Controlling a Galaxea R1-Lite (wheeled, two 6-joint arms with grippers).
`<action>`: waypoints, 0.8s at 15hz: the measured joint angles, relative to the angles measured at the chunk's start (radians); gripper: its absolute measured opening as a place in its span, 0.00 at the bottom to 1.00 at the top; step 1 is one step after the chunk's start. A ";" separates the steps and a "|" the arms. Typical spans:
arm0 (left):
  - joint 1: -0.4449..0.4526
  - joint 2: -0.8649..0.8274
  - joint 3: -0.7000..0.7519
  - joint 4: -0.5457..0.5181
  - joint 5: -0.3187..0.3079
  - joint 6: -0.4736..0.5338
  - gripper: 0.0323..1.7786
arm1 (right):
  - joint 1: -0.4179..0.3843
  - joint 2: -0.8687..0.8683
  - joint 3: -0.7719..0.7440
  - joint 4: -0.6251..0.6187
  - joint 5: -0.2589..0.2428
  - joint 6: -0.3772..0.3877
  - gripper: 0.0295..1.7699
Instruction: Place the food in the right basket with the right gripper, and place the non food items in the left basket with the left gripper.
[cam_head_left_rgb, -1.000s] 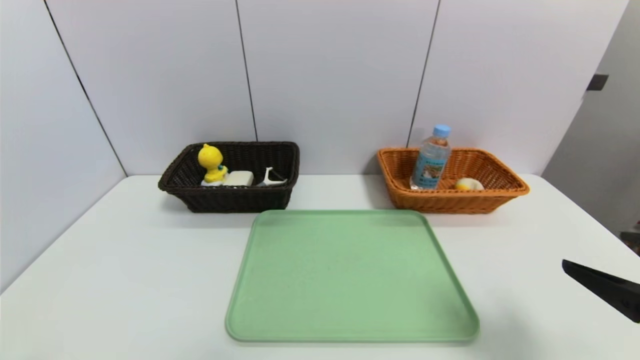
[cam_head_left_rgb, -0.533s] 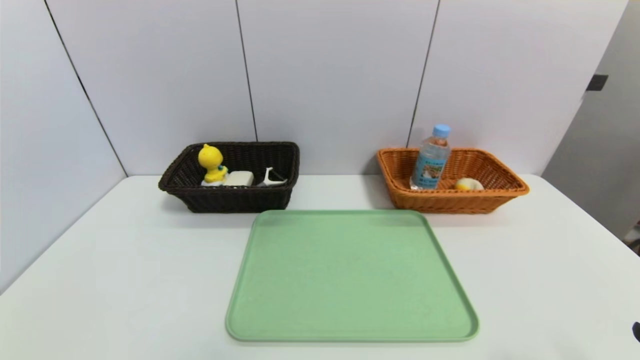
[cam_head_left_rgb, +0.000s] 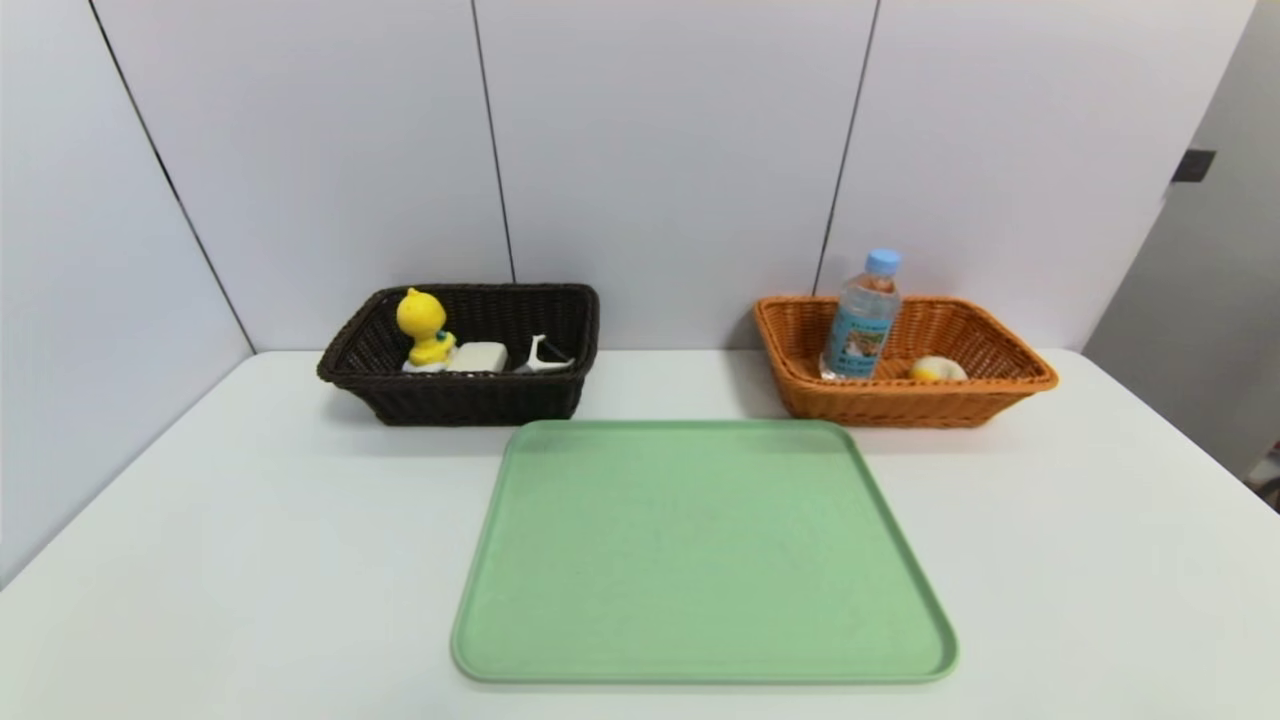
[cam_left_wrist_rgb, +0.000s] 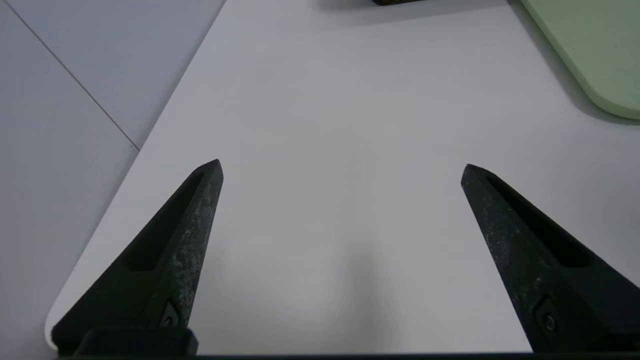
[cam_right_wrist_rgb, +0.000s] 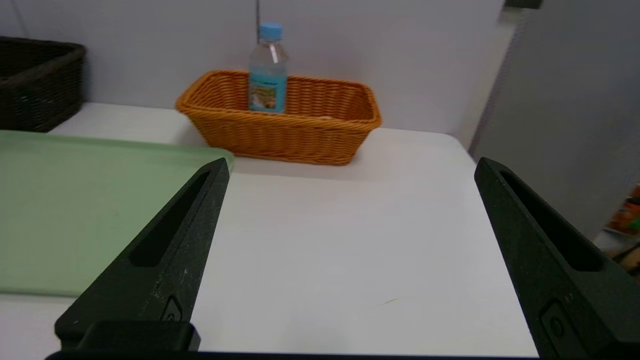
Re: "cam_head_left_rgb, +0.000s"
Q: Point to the white rectangular soap bar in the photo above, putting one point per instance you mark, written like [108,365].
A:
[478,357]

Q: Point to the yellow duck toy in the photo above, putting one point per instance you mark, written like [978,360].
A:
[422,320]

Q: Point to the clear water bottle blue cap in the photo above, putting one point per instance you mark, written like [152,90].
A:
[860,320]

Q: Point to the white bun with orange patch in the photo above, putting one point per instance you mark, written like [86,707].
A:
[937,369]

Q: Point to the dark brown wicker basket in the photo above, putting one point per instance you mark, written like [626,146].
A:
[460,400]

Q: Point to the orange wicker basket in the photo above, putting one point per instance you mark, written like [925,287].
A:
[980,395]

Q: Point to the light green plastic tray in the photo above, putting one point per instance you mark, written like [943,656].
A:
[700,560]

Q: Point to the dark square wall fixture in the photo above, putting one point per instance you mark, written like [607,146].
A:
[1194,166]

